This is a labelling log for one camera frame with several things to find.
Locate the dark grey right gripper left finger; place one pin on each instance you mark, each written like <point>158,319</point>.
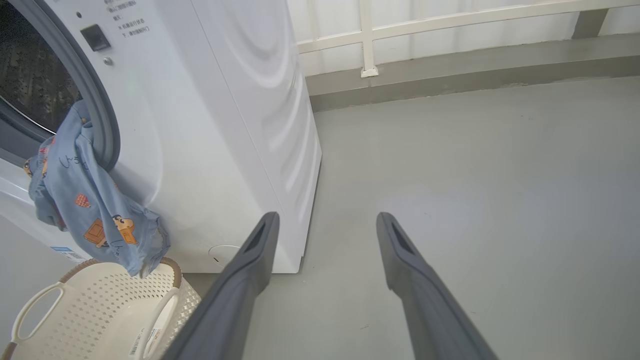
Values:
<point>225,310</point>

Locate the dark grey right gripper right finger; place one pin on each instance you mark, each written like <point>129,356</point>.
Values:
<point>435,315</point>

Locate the blue cartoon print garment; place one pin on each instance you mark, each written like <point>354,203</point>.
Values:
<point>90,190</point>

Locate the white front-load washing machine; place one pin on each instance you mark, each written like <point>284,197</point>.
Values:
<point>225,125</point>

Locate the black door latch socket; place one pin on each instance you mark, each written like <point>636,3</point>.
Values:
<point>95,37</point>

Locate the steel perforated washer drum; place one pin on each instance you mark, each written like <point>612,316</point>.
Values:
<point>30,75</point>

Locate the round drain filter cover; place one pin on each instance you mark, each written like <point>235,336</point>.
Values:
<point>222,254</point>

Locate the paper basket label sticker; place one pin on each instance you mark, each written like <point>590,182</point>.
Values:
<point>145,342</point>

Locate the cream perforated basket brown rim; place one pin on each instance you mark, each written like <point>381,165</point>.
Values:
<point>90,310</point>

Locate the blue energy label sticker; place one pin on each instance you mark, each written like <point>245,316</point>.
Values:
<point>70,254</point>

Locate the white metal railing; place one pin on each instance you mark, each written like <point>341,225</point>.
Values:
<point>367,35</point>

